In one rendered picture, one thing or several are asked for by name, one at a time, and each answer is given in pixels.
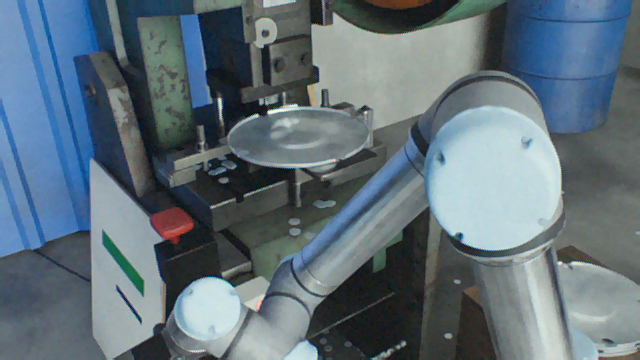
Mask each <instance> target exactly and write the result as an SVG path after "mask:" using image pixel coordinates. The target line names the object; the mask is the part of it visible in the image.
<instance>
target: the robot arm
mask: <svg viewBox="0 0 640 360"><path fill-rule="evenodd" d="M408 139H409V141H408V142H407V143H406V144H405V146H404V147H402V148H401V149H400V150H399V151H398V152H397V153H396V154H395V155H394V156H393V157H392V158H391V159H390V160H389V161H388V162H387V163H386V164H385V165H384V166H383V167H382V168H381V169H380V170H379V171H378V172H377V173H376V174H375V175H374V176H373V177H372V178H371V179H370V180H369V181H368V182H367V183H366V184H365V185H364V186H363V187H362V188H361V189H360V190H359V191H358V192H357V193H356V194H355V195H354V196H353V197H352V198H351V199H350V200H349V201H348V202H347V203H346V204H345V205H344V206H343V207H342V208H341V209H340V210H339V212H338V213H337V214H336V215H335V216H334V217H333V218H332V219H331V220H330V221H329V222H328V223H327V224H326V225H325V226H324V227H323V228H322V229H321V230H320V231H319V232H318V233H317V234H316V235H315V236H314V237H313V238H312V239H311V240H310V241H309V242H308V243H307V244H306V245H305V246H304V247H303V248H302V249H301V250H300V251H299V252H298V253H296V254H294V253H292V254H289V255H288V256H286V257H285V258H284V259H283V260H282V261H281V263H280V264H279V265H278V267H277V268H276V270H275V271H274V274H273V276H272V280H271V283H270V285H269V287H268V289H267V291H266V294H265V296H264V298H263V300H262V302H261V304H260V307H259V309H258V311H257V312H256V311H254V310H253V309H251V308H249V307H247V306H246V305H244V304H242V303H241V302H240V301H239V297H238V295H237V293H236V291H235V290H234V288H233V287H232V286H231V285H230V284H229V283H227V282H226V281H224V280H222V279H219V278H214V277H206V278H202V279H199V280H197V281H195V282H194V283H192V284H191V285H190V286H189V287H188V288H187V289H185V290H184V291H183V292H182V293H181V294H180V296H179V297H178V299H177V301H176V304H175V307H174V308H173V310H172V312H171V314H170V316H169V318H168V320H167V322H166V325H165V323H164V322H163V323H161V322H158V323H157V324H155V326H154V327H153V336H152V337H150V338H148V339H146V340H145V341H143V342H141V343H139V344H138V345H136V346H134V347H133V348H131V349H129V350H126V351H124V352H122V353H120V354H119V355H118V356H116V357H115V358H113V359H111V360H198V359H200V358H202V357H203V356H205V357H207V356H209V355H211V354H212V355H214V356H216V357H217V358H220V359H221V360H316V358H317V350H316V348H315V347H314V346H313V345H311V344H310V343H308V340H306V339H304V336H305V333H306V331H307V329H308V326H309V323H310V320H311V317H312V314H313V311H314V309H315V307H316V306H317V305H318V304H319V303H320V302H321V301H322V300H323V299H325V298H326V297H327V296H328V295H329V294H330V293H331V292H332V291H333V290H335V289H336V288H337V287H338V286H339V285H340V284H341V283H342V282H344V281H345V280H346V279H347V278H348V277H349V276H350V275H351V274H352V273H354V272H355V271H356V270H357V269H358V268H359V267H360V266H361V265H362V264H364V263H365V262H366V261H367V260H368V259H369V258H370V257H371V256H372V255H374V254H375V253H376V252H378V251H379V250H380V249H381V248H383V247H384V246H385V245H386V244H387V243H388V242H389V241H390V240H391V239H393V238H394V237H395V236H396V235H397V234H398V233H399V232H400V231H401V230H403V229H404V228H405V227H406V225H407V224H408V223H409V222H410V221H412V220H413V219H414V218H415V217H416V216H417V215H418V214H419V213H421V212H422V211H423V210H424V209H425V208H426V207H427V206H428V205H429V207H430V210H431V212H432V214H433V216H434V217H435V219H436V221H437V222H438V223H439V225H440V226H441V227H442V228H443V229H444V230H445V231H446V233H447V236H448V240H449V242H450V244H451V245H452V246H453V248H454V249H456V250H457V251H458V252H460V253H462V254H464V255H466V256H469V257H470V261H471V265H472V268H473V272H474V275H475V282H476V286H477V290H478V293H479V297H480V300H481V304H482V307H483V310H484V314H485V317H486V321H487V324H488V328H489V331H490V335H491V339H492V342H493V346H494V349H495V353H496V357H497V360H598V350H597V348H596V346H595V344H594V343H593V341H591V340H590V339H589V338H588V337H587V336H585V335H584V334H583V333H581V332H579V331H576V330H574V329H573V328H572V327H570V322H569V313H568V308H567V303H566V298H565V293H564V289H563V284H562V280H561V275H560V270H559V265H558V260H557V255H556V250H555V246H554V241H553V240H554V239H555V238H556V237H557V236H558V235H559V234H560V233H561V231H563V229H564V226H565V222H566V219H565V212H564V207H563V201H562V196H561V169H560V164H559V161H558V157H557V155H556V152H555V149H554V147H553V145H552V143H551V142H550V138H549V135H548V131H547V128H546V124H545V121H544V117H543V112H542V108H541V105H540V103H539V101H538V99H537V97H536V96H535V94H534V93H533V92H532V91H531V89H530V88H529V87H528V86H527V85H526V84H525V83H524V82H523V81H521V80H520V79H518V78H516V77H514V76H512V75H510V74H507V73H503V72H499V71H479V72H475V73H471V74H468V75H467V76H464V77H462V78H459V79H457V80H456V81H454V82H453V83H452V84H451V85H449V86H448V87H447V88H446V89H445V90H444V91H443V92H442V93H441V94H440V95H439V97H438V98H437V99H436V100H435V101H434V102H433V103H432V104H431V105H430V106H429V108H428V109H427V110H426V111H425V112H424V113H423V114H422V115H421V116H420V118H419V119H418V120H417V121H416V122H415V123H414V124H413V125H412V126H411V127H410V128H409V130H408ZM303 339H304V340H303Z"/></svg>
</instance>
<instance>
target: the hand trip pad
mask: <svg viewBox="0 0 640 360"><path fill-rule="evenodd" d="M149 223H150V226H151V228H152V229H153V230H154V231H155V232H156V233H157V234H158V236H159V237H162V238H170V242H171V243H177V242H179V240H180V239H179V236H180V235H182V234H185V233H188V232H190V231H191V230H192V229H193V228H194V221H193V220H192V218H191V217H190V216H189V215H188V214H187V213H186V212H184V211H183V210H182V209H180V208H176V207H175V208H172V209H169V210H166V211H163V212H160V213H157V214H155V215H152V216H151V217H150V219H149Z"/></svg>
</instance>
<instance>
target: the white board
mask: <svg viewBox="0 0 640 360"><path fill-rule="evenodd" d="M90 166H91V245H92V324H93V337H94V338H95V340H96V341H97V342H98V344H99V346H100V348H101V349H102V351H103V353H104V354H105V356H106V358H107V359H108V360H111V359H113V358H115V357H116V356H118V355H119V354H120V353H122V352H124V351H126V350H129V349H131V348H133V347H134V346H136V345H138V344H139V343H141V342H143V341H145V340H146V339H148V338H150V337H152V336H153V327H154V326H155V324H157V323H158V322H161V323H163V322H165V300H166V284H165V283H164V282H163V280H162V279H161V278H160V276H159V272H158V267H157V262H156V257H155V252H154V247H153V244H155V243H158V242H161V241H163V240H166V239H168V238H162V237H159V236H158V234H157V233H156V232H155V231H154V230H153V229H152V228H151V226H150V223H149V219H150V217H151V215H150V214H149V213H148V212H147V211H146V210H145V209H144V208H143V206H142V205H141V204H140V202H139V201H138V200H137V199H136V198H135V197H134V196H133V195H132V194H131V193H130V192H129V191H128V190H127V189H126V188H125V187H124V186H123V185H122V184H121V183H120V182H119V181H118V180H117V179H116V178H115V177H114V176H113V175H112V174H111V173H110V172H109V171H108V170H107V169H106V168H105V167H104V166H103V165H102V164H100V163H99V162H98V160H97V159H96V158H91V161H90Z"/></svg>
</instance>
